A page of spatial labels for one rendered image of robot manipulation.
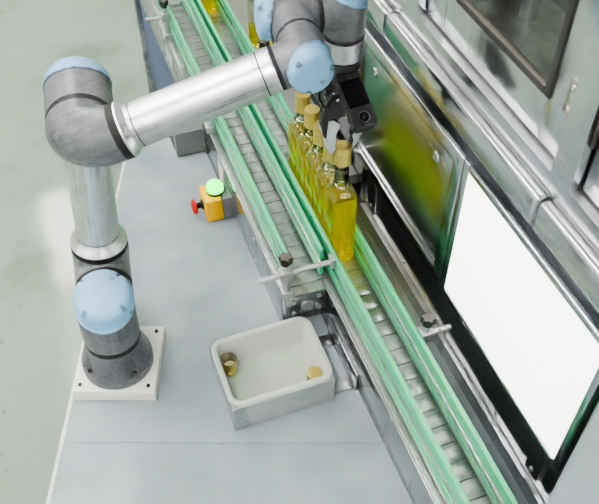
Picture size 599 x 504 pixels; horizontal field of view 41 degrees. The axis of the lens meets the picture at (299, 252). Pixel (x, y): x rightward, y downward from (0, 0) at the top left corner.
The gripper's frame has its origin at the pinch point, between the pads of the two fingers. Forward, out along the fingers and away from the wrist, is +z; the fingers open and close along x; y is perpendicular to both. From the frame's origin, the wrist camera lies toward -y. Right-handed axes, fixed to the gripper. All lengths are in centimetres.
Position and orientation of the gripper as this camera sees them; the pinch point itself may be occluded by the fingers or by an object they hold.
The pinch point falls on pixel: (342, 147)
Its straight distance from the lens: 160.2
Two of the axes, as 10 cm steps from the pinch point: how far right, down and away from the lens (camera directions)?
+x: -9.3, 2.7, -2.5
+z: 0.0, 6.7, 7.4
